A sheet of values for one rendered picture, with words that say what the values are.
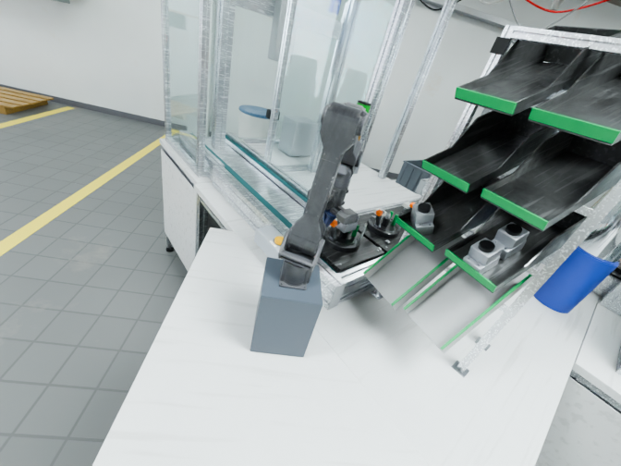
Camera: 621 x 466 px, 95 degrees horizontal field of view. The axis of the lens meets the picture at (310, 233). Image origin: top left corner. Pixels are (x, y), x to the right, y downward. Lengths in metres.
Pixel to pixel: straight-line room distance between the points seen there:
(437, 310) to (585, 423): 0.80
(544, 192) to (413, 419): 0.58
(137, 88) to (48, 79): 1.23
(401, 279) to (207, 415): 0.58
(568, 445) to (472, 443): 0.72
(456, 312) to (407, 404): 0.26
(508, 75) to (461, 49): 4.47
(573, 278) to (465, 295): 0.75
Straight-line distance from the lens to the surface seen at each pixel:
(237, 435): 0.71
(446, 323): 0.84
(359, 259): 1.00
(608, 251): 1.52
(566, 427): 1.55
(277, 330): 0.72
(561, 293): 1.57
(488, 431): 0.95
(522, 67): 0.90
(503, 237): 0.77
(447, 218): 0.84
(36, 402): 1.86
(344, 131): 0.57
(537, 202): 0.73
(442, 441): 0.86
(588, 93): 0.82
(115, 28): 5.38
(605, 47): 0.79
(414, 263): 0.89
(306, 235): 0.62
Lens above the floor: 1.52
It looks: 32 degrees down
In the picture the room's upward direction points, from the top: 16 degrees clockwise
